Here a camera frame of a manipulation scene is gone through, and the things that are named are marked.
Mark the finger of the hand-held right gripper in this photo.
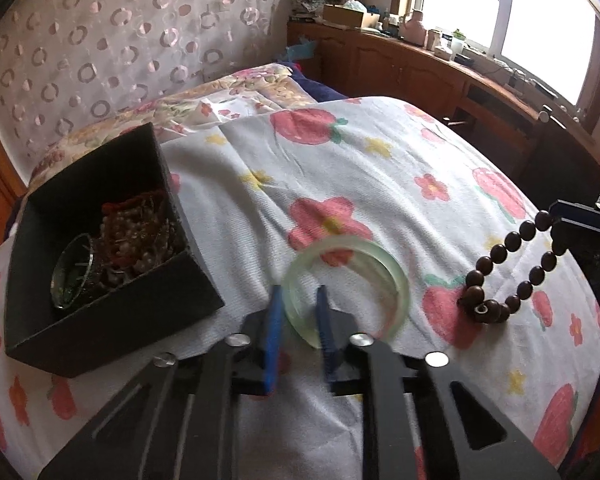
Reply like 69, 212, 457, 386
549, 199, 600, 257

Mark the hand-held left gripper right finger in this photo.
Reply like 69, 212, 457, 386
316, 285, 563, 480

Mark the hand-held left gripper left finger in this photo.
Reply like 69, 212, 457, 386
37, 285, 286, 480

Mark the dark wooden bead bracelet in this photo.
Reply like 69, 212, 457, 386
457, 217, 561, 324

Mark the pale green jade bangle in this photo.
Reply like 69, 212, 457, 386
282, 234, 411, 348

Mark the white pearl necklace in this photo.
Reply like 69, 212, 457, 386
100, 205, 186, 273

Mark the black jewelry box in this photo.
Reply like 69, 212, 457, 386
2, 121, 227, 380

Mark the red bead bracelet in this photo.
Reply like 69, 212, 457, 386
101, 190, 168, 221

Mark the wooden chair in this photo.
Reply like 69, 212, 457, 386
442, 102, 561, 161

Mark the window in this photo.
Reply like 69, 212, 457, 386
395, 0, 600, 111

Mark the brown wooden cabinet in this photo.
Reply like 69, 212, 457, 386
286, 20, 600, 171

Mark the dark blue blanket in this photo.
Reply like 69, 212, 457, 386
290, 67, 351, 103

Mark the pink bottle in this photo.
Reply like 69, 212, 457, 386
399, 9, 427, 46

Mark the rose print quilt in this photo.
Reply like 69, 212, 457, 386
30, 62, 326, 181

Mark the blue bag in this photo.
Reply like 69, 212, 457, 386
285, 40, 317, 63

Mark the cardboard box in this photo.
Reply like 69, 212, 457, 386
322, 4, 381, 30

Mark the pile of patterned bags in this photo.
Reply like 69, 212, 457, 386
287, 0, 341, 18

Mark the circle patterned wall curtain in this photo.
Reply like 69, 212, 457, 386
0, 0, 286, 171

